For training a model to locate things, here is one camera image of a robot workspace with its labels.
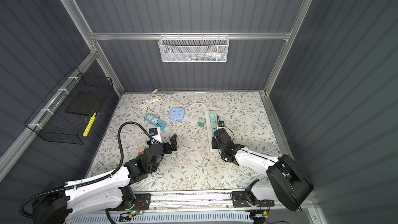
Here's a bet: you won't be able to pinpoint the white power strip cable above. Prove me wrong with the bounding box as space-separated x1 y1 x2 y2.
138 89 212 114

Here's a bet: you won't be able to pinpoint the black wire basket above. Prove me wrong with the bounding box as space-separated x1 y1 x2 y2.
25 68 114 145

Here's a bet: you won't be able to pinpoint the long white power strip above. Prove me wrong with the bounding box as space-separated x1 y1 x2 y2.
205 110 218 153

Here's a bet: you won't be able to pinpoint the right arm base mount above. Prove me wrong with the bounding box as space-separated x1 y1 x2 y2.
230 191 275 208

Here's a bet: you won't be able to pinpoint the white wire basket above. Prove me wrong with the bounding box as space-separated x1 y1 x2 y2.
158 35 230 63

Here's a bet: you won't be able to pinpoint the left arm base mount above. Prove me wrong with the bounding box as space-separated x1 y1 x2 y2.
109 194 152 211

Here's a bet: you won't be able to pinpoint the teal small power strip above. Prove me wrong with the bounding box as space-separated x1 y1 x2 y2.
145 114 166 131

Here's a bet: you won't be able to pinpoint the black corrugated cable hose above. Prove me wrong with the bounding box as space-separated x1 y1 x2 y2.
18 121 156 220

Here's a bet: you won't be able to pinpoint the blue square power socket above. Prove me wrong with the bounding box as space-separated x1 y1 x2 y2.
169 107 185 122

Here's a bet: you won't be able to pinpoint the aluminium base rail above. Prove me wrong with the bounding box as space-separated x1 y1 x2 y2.
63 188 318 214

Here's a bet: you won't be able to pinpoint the brown plug adapter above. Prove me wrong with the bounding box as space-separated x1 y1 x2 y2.
138 146 146 155

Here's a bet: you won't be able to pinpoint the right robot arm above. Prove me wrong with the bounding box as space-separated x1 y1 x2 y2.
211 129 314 211

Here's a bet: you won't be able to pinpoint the white vented cover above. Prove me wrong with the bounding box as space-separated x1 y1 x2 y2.
69 211 254 224

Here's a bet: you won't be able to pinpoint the yellow marker pen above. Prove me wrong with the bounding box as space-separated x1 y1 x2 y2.
83 113 97 137

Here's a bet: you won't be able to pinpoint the blue socket white cable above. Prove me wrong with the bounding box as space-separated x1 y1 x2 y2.
169 120 182 142

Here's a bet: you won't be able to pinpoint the pens in white basket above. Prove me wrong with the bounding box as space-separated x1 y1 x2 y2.
183 52 227 62

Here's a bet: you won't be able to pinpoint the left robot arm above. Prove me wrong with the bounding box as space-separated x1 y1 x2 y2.
32 134 178 224

